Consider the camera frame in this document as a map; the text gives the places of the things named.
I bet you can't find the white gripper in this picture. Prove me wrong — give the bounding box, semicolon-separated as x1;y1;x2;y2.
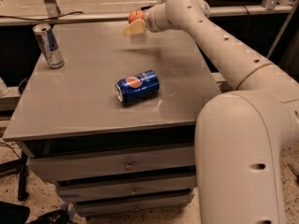
122;4;170;36

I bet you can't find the red apple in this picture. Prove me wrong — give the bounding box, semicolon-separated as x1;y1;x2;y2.
128;10;145;23

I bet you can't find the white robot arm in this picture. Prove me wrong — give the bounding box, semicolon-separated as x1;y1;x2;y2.
123;0;299;224

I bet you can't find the blue Pepsi can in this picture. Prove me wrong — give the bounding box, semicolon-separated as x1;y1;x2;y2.
115;70;160;104

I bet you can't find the silver blue Red Bull can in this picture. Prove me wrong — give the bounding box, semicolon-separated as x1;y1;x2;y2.
33;23;64;69

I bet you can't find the grey drawer cabinet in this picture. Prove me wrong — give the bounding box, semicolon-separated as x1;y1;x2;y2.
2;18;222;217

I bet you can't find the white pump bottle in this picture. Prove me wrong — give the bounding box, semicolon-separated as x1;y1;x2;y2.
0;78;8;97

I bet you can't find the top grey drawer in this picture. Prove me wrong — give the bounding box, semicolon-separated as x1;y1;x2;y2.
28;146;195;181

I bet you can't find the grey drawer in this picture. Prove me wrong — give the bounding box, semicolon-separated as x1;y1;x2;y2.
75;189;193;217
58;174;195;203
28;146;195;181

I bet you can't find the middle grey drawer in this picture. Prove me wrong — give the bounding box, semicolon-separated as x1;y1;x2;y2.
58;174;195;203

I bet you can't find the black stand leg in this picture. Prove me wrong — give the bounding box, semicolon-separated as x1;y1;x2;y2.
0;153;29;202

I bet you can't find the bottom grey drawer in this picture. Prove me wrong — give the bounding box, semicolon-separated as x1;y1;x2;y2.
75;189;193;217

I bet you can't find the black shoe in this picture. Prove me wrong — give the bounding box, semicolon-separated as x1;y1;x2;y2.
29;210;68;224

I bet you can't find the black cable on rail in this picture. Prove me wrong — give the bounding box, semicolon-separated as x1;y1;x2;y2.
0;10;84;21

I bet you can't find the grey metal rail frame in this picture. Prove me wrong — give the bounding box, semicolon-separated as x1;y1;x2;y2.
0;0;298;24

